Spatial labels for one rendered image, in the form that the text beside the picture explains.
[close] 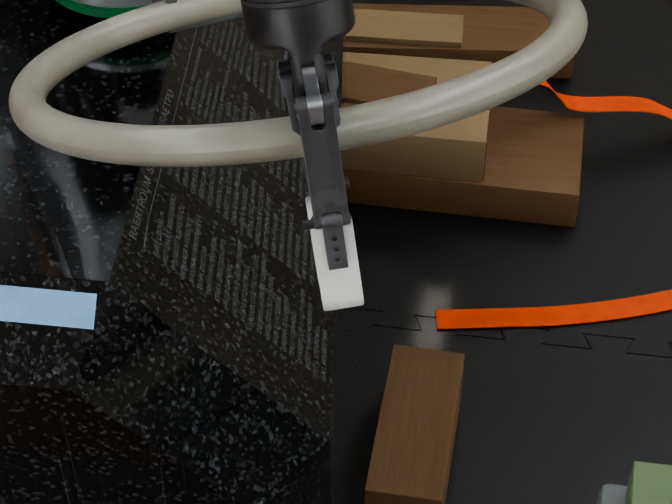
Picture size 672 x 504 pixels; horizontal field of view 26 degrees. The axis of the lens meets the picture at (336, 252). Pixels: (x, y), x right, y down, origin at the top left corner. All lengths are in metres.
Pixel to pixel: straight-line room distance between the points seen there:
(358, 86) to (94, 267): 1.28
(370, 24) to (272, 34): 2.15
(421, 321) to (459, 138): 0.35
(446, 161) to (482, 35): 0.49
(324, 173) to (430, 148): 1.73
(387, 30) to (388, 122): 2.09
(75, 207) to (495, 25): 1.67
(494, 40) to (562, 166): 0.43
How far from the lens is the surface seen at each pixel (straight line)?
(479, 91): 1.06
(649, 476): 1.38
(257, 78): 1.96
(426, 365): 2.38
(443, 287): 2.67
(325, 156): 0.97
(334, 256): 1.02
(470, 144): 2.69
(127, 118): 1.76
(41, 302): 1.58
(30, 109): 1.17
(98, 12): 1.87
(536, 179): 2.77
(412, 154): 2.72
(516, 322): 2.61
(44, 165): 1.71
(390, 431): 2.29
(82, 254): 1.60
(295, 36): 0.97
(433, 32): 3.11
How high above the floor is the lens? 1.93
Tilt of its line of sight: 45 degrees down
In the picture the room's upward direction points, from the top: straight up
